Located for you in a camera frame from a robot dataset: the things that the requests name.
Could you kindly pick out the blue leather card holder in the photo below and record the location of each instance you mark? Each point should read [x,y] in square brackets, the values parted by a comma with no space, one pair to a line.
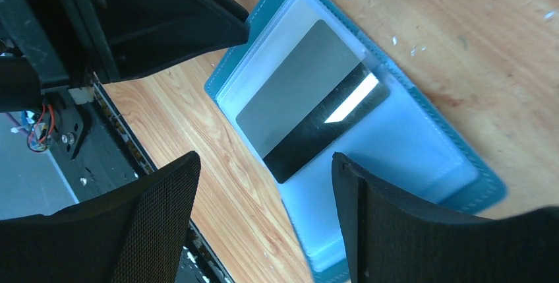
[404,140]

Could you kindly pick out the silver card with black stripe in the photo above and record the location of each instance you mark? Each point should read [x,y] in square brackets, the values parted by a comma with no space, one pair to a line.
[319,91]

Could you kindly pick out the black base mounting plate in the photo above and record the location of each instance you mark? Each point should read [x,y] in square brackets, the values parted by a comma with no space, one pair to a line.
[93,145]

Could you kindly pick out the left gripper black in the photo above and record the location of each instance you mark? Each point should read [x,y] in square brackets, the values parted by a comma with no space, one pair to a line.
[52,45]

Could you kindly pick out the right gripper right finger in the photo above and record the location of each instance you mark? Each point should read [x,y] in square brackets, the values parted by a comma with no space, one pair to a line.
[391,235]

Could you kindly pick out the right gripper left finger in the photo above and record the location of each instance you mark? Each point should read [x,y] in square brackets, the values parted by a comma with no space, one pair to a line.
[134,233]

